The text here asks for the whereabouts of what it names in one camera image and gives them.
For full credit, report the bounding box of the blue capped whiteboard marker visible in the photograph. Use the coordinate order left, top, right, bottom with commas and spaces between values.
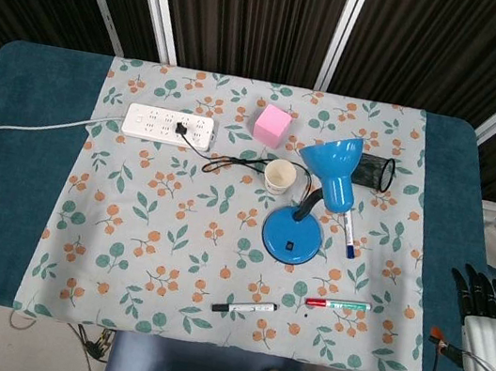
335, 210, 364, 262

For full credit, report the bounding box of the black mesh pen holder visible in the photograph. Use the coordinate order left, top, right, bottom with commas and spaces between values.
354, 151, 398, 194

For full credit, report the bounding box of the white power strip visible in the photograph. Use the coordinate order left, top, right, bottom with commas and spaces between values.
120, 100, 220, 153

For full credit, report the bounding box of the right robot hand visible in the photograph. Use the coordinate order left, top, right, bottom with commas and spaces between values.
424, 260, 496, 371

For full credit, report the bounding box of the white paper cup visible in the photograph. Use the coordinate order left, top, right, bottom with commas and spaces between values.
259, 155, 300, 199

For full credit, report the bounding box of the black capped whiteboard marker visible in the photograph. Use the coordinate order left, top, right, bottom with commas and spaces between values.
210, 291, 281, 323

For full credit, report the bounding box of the teal table cover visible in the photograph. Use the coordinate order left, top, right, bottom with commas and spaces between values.
0, 37, 496, 371

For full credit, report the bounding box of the floral patterned tablecloth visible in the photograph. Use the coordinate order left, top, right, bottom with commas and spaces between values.
10, 46, 468, 371

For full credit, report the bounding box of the black floor plug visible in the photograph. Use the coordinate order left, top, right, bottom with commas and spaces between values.
81, 332, 113, 363

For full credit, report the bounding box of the blue desk lamp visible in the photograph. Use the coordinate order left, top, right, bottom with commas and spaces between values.
256, 123, 366, 273

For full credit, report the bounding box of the white power strip cable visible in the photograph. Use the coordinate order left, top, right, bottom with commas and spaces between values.
0, 100, 127, 169

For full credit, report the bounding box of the red capped green marker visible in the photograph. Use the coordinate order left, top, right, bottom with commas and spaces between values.
304, 292, 373, 317

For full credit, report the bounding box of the black power cable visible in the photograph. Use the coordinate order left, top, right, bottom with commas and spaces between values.
165, 120, 327, 208

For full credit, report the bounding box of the pink foam cube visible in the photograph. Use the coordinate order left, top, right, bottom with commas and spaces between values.
250, 102, 296, 149

